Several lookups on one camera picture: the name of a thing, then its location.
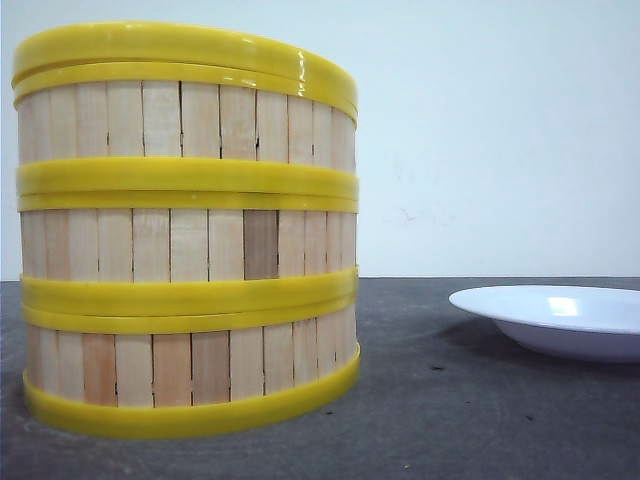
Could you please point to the bamboo steamer basket dark slat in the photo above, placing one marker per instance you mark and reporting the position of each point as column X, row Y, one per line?
column 306, row 256

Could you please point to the woven bamboo steamer lid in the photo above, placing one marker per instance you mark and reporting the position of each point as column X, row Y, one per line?
column 146, row 50

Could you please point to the bamboo steamer basket front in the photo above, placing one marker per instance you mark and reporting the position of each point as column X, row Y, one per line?
column 186, row 385

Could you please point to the white plate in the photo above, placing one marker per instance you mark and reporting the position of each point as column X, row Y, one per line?
column 585, row 323

